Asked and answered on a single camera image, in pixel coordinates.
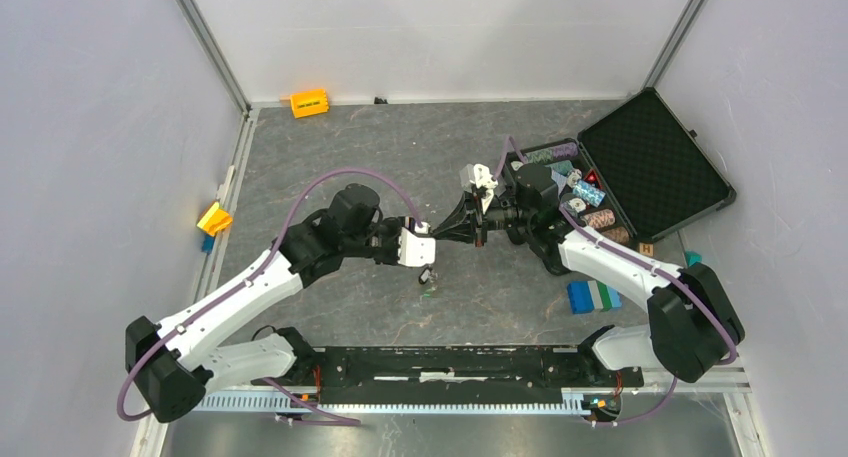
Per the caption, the yellow orange block at left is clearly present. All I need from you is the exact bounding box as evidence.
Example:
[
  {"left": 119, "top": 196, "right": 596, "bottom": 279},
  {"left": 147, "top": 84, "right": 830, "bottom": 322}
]
[{"left": 196, "top": 201, "right": 233, "bottom": 237}]

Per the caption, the orange box at back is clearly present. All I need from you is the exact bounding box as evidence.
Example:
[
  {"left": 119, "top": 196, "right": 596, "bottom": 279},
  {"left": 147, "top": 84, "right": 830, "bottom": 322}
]
[{"left": 289, "top": 89, "right": 330, "bottom": 119}]

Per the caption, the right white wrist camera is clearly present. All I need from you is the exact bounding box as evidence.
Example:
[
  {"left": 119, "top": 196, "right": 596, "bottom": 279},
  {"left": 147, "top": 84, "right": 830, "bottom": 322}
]
[{"left": 459, "top": 164, "right": 498, "bottom": 192}]

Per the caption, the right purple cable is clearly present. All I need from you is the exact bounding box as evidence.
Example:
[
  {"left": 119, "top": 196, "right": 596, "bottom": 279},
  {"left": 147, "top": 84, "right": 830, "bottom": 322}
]
[{"left": 493, "top": 134, "right": 739, "bottom": 429}]

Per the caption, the black key tag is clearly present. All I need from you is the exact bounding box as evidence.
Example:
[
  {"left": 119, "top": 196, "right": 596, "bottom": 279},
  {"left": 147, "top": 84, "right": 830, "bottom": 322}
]
[{"left": 418, "top": 269, "right": 432, "bottom": 285}]

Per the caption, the small wooden letter cube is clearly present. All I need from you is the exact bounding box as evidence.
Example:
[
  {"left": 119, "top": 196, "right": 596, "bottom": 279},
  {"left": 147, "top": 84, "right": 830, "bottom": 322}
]
[{"left": 637, "top": 242, "right": 655, "bottom": 257}]

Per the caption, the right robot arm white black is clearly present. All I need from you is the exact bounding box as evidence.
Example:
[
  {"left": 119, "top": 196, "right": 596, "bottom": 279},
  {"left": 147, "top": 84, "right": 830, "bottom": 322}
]
[{"left": 432, "top": 164, "right": 744, "bottom": 385}]

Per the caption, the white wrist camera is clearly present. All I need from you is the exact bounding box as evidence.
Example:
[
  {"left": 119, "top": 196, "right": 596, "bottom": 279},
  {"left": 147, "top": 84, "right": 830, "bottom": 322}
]
[
  {"left": 398, "top": 222, "right": 436, "bottom": 268},
  {"left": 459, "top": 164, "right": 498, "bottom": 192}
]

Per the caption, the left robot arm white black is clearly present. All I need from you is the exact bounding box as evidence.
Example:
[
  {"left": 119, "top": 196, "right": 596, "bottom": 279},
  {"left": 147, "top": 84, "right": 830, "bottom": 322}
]
[{"left": 117, "top": 184, "right": 435, "bottom": 423}]

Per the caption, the blue green white block stack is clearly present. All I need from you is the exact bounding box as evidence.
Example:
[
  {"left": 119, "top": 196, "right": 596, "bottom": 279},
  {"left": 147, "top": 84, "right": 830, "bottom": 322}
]
[{"left": 566, "top": 280, "right": 622, "bottom": 315}]

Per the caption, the small teal cube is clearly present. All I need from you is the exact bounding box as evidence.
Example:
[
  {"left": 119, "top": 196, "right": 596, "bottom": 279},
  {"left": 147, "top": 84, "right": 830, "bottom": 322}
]
[{"left": 684, "top": 251, "right": 702, "bottom": 267}]

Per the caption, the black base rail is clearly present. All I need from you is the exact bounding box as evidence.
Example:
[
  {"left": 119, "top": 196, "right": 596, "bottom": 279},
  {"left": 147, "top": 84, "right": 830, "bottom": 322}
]
[{"left": 302, "top": 345, "right": 644, "bottom": 405}]

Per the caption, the black poker chip case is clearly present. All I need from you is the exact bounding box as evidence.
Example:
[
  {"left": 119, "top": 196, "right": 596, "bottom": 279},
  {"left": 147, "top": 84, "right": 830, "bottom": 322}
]
[{"left": 499, "top": 88, "right": 736, "bottom": 250}]

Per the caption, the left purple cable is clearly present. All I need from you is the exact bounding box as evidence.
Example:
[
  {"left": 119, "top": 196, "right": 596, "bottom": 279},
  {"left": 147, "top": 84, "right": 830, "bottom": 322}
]
[{"left": 116, "top": 167, "right": 429, "bottom": 429}]

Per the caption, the purple cable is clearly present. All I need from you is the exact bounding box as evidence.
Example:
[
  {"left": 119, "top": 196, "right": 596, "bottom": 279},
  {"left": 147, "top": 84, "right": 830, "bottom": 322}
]
[
  {"left": 493, "top": 134, "right": 739, "bottom": 429},
  {"left": 116, "top": 167, "right": 429, "bottom": 429}
]

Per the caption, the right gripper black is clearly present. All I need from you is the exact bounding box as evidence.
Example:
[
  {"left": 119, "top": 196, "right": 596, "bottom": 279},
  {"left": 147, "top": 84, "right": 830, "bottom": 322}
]
[{"left": 431, "top": 191, "right": 534, "bottom": 249}]

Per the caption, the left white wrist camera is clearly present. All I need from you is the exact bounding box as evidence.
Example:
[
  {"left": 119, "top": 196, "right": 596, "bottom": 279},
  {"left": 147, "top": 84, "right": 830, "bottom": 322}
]
[{"left": 398, "top": 222, "right": 436, "bottom": 268}]

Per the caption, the small blue block at left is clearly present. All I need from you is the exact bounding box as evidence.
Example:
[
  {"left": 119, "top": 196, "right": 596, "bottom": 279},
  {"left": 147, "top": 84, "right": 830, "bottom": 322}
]
[{"left": 201, "top": 235, "right": 215, "bottom": 254}]

